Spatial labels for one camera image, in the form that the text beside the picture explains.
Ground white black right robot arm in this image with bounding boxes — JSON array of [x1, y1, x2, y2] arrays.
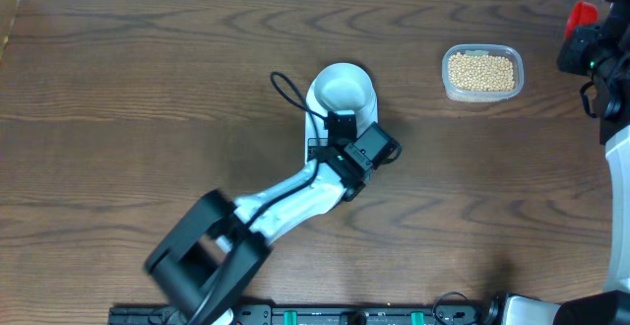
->
[[487, 0, 629, 325]]

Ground white digital kitchen scale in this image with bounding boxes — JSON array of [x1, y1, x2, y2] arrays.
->
[[304, 81, 378, 163]]

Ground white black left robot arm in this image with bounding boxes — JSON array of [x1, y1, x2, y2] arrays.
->
[[144, 112, 399, 324]]

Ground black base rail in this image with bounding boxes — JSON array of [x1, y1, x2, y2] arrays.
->
[[106, 292, 501, 325]]

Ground yellow soybeans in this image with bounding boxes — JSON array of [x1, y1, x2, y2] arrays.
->
[[448, 52, 516, 92]]

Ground grey round bowl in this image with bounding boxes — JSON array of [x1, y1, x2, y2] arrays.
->
[[312, 63, 376, 112]]

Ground orange measuring scoop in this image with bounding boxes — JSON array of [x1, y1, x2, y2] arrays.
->
[[564, 1, 599, 39]]

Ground clear plastic container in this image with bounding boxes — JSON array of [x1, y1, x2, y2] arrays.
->
[[442, 43, 525, 103]]

